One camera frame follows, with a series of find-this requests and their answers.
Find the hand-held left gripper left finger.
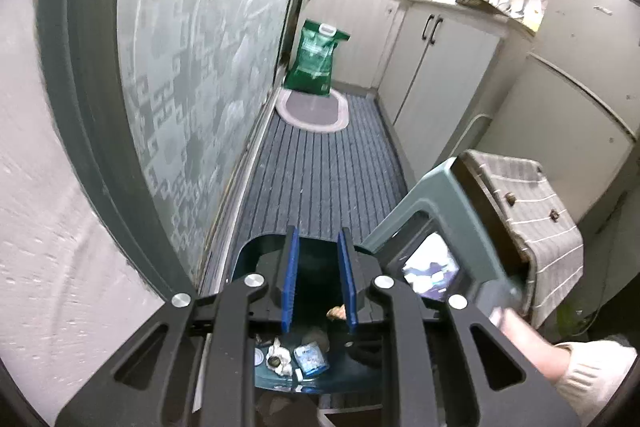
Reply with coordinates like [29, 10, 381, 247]
[54, 227, 301, 427]

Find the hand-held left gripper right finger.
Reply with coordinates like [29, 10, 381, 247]
[337, 227, 583, 427]

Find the black trash bin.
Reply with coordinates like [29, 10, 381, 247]
[227, 234, 396, 393]

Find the blue white plastic packet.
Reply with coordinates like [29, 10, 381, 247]
[294, 342, 329, 376]

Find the person's right forearm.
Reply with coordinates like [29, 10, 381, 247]
[492, 307, 628, 413]

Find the grey-green plastic stool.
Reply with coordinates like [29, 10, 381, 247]
[359, 156, 528, 313]

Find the striped blue floor mat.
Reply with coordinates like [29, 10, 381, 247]
[200, 91, 412, 288]

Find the grey checked tablecloth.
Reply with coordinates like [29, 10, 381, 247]
[452, 151, 585, 329]

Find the oval grey floor mat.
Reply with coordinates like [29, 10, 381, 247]
[275, 87, 351, 134]

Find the wide white kitchen cabinet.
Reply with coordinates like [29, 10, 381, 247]
[377, 0, 533, 188]

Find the beige refrigerator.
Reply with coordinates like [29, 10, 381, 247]
[475, 0, 640, 233]

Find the green rice bag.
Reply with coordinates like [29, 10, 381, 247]
[283, 19, 351, 96]

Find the frosted patterned glass door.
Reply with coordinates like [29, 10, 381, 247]
[37, 0, 326, 303]

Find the narrow white kitchen cabinet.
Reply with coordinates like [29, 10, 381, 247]
[300, 0, 408, 92]

